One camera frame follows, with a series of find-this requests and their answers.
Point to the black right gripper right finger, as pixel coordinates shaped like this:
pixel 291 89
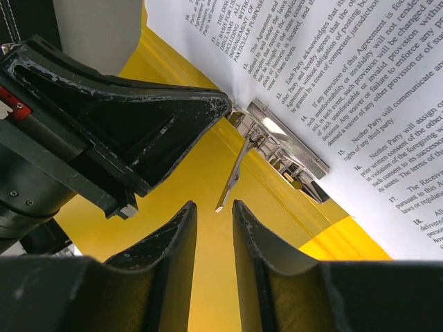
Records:
pixel 280 288

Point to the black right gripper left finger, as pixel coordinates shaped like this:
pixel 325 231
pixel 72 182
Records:
pixel 146 287

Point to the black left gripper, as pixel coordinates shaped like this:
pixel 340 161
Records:
pixel 57 113

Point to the yellow plastic folder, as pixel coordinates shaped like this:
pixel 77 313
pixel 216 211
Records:
pixel 324 231

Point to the metal folder clip mechanism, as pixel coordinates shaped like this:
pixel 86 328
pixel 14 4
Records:
pixel 265 133

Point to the printed paper sheet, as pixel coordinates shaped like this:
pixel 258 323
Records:
pixel 359 83

